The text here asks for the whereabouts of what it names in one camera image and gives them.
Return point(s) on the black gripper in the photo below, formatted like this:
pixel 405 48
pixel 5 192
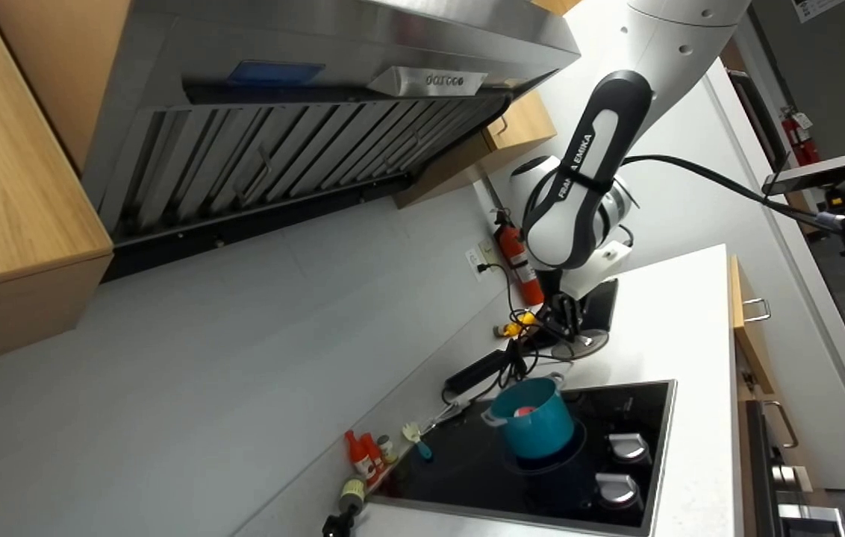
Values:
pixel 563 310

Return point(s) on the black round pot lid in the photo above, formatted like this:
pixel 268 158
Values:
pixel 591 344

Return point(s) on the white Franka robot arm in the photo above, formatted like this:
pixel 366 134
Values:
pixel 590 179

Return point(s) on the pink item inside pot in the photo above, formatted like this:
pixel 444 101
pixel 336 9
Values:
pixel 526 410

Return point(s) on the blue pot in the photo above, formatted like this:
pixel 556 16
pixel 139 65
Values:
pixel 541 431

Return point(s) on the red fire extinguisher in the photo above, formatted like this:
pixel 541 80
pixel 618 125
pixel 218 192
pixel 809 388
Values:
pixel 512 255

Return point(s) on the black power strip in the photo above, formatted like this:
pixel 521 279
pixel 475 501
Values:
pixel 475 374

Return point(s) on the silver cooktop knob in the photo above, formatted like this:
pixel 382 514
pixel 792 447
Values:
pixel 629 447
pixel 615 489

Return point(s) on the black glass cooktop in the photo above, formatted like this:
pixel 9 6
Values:
pixel 500 477

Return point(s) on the red sauce bottle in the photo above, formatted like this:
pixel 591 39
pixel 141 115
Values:
pixel 366 458

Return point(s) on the silver oven knob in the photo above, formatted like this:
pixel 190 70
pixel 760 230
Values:
pixel 787 476

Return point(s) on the dark glass bottle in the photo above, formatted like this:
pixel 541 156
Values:
pixel 347 508

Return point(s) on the small distant fire extinguisher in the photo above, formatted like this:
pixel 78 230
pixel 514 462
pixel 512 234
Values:
pixel 800 139

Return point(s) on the black built-in oven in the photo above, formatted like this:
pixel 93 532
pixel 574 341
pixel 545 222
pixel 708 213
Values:
pixel 789 517

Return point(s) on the stainless steel range hood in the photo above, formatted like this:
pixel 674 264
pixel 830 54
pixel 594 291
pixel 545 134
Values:
pixel 291 130

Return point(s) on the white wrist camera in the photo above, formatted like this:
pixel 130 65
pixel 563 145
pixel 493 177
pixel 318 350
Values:
pixel 612 256

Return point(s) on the white wall outlet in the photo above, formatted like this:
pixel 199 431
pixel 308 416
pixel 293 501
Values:
pixel 481 264

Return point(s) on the small wooden wall cabinet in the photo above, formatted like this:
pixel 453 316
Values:
pixel 500 145

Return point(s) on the black camera mounting bar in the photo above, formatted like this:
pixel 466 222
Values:
pixel 827 167

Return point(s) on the light wooden wall cabinet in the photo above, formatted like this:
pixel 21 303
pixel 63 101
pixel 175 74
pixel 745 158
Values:
pixel 12 188

